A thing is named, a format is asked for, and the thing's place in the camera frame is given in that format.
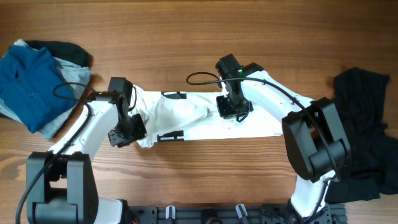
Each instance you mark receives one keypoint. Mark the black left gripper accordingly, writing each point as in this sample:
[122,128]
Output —
[140,134]

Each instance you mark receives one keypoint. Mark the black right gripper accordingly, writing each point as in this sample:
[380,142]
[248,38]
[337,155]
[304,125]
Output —
[232,110]

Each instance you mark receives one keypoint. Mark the white t-shirt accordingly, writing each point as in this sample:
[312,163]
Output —
[197,116]

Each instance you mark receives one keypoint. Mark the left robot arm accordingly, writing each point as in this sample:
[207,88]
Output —
[61,186]

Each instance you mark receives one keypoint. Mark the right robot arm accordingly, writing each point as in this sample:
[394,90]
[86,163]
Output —
[315,140]

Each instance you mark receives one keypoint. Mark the folded grey shirt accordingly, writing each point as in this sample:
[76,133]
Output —
[69,72]

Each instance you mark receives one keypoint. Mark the folded black garment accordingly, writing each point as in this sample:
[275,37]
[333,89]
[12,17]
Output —
[64,50]

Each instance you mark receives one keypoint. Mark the folded blue shirt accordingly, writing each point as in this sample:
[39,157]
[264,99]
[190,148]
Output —
[28,78]

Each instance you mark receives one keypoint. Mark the black printed t-shirt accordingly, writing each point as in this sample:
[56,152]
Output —
[372,167]

